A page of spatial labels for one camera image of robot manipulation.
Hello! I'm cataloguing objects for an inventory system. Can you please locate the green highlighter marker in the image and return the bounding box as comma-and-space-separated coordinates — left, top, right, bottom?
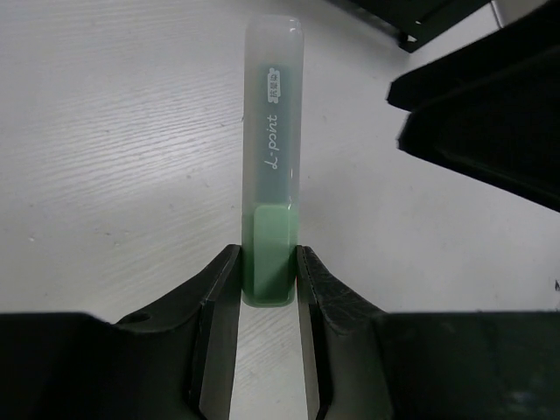
241, 15, 304, 307

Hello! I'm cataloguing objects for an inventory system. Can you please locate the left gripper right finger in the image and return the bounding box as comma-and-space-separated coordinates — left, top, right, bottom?
297, 246, 388, 419

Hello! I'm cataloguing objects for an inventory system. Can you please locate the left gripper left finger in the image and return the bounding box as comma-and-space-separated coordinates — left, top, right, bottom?
117, 245, 242, 419

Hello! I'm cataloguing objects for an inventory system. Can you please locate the black two-compartment organizer box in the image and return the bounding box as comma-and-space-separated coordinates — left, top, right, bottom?
332, 0, 488, 53

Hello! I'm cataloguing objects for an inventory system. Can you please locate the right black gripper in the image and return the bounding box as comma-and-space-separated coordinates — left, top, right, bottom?
387, 19, 559, 211

